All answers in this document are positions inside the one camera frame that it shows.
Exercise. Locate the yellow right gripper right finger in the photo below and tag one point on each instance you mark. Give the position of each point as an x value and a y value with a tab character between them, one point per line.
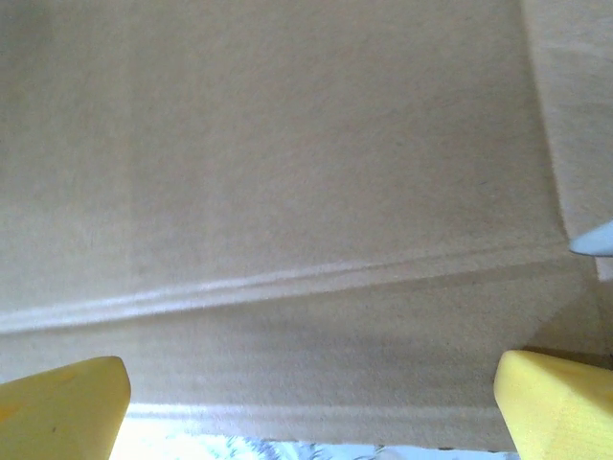
560	417

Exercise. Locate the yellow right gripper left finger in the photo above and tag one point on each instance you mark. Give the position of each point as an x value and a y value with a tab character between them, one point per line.
57	417

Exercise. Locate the floral printed tablecloth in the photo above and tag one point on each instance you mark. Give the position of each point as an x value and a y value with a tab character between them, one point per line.
268	453

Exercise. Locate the brown cardboard box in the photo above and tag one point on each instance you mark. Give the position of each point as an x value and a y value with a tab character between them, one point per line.
287	167

